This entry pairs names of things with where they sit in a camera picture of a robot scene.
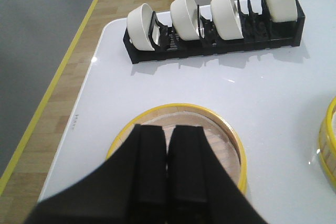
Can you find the black bowl rack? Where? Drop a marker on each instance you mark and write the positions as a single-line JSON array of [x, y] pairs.
[[259, 32]]

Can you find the white bowl leftmost in rack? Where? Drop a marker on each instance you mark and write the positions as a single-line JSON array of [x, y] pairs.
[[138, 24]]

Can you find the bamboo steamer tray yellow rims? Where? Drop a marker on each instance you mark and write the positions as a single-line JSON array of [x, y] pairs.
[[326, 143]]

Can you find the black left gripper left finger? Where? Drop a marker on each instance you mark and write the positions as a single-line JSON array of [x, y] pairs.
[[129, 187]]

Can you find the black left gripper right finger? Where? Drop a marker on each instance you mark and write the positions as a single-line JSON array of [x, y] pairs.
[[200, 190]]

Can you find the bamboo steamer tray with cloth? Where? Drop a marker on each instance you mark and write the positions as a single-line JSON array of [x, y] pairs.
[[222, 138]]

